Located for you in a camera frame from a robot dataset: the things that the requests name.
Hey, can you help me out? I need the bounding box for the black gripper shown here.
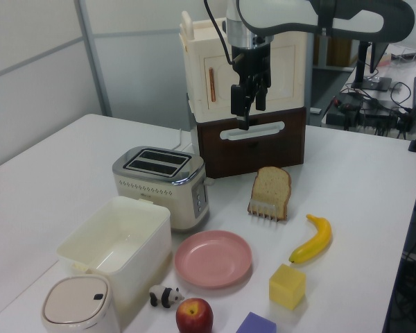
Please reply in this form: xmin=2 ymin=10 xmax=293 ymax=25
xmin=230 ymin=33 xmax=275 ymax=131

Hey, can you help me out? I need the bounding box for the brown bread slice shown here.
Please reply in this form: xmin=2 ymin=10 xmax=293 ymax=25
xmin=250 ymin=166 xmax=293 ymax=221

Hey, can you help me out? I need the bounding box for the cream and chrome toaster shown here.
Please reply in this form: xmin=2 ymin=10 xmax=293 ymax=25
xmin=112 ymin=145 xmax=216 ymax=234

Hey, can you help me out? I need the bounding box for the cream toy oven cabinet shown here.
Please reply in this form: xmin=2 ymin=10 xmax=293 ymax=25
xmin=178 ymin=10 xmax=308 ymax=123

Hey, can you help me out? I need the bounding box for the black power strip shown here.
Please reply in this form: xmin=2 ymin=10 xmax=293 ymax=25
xmin=325 ymin=92 xmax=367 ymax=130

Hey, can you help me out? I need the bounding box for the tan cardboard box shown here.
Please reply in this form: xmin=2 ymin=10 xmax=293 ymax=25
xmin=327 ymin=36 xmax=355 ymax=67

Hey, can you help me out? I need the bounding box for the metal toast rack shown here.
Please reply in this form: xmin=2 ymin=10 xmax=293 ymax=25
xmin=247 ymin=196 xmax=279 ymax=226

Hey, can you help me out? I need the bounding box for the black monitor with stand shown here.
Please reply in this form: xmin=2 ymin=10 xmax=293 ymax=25
xmin=352 ymin=40 xmax=393 ymax=93

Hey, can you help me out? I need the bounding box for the yellow banana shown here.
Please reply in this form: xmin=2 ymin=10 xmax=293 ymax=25
xmin=288 ymin=214 xmax=333 ymax=264

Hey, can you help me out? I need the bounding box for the pink plate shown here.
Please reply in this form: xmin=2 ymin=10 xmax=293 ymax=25
xmin=174 ymin=230 xmax=254 ymax=289

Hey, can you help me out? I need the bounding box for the white plastic storage box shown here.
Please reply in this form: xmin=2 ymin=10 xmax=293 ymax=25
xmin=56 ymin=196 xmax=173 ymax=313

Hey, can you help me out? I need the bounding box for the yellow foam cube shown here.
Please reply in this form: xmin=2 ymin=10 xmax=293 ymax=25
xmin=268 ymin=263 xmax=306 ymax=311

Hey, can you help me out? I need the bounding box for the panda figurine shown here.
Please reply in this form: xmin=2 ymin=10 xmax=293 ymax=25
xmin=148 ymin=284 xmax=185 ymax=309

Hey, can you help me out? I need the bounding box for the purple foam cube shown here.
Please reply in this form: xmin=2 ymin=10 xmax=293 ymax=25
xmin=235 ymin=311 xmax=277 ymax=333

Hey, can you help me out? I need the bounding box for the red apple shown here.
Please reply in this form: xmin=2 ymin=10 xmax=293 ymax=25
xmin=175 ymin=297 xmax=215 ymax=333

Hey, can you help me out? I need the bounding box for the small white lidded bin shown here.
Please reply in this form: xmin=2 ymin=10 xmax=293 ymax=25
xmin=40 ymin=273 xmax=121 ymax=333

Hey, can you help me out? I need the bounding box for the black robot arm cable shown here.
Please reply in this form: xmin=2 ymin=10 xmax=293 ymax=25
xmin=203 ymin=0 xmax=236 ymax=66

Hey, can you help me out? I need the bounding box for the white toaster power cable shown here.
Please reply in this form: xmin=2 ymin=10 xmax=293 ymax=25
xmin=174 ymin=128 xmax=197 ymax=153

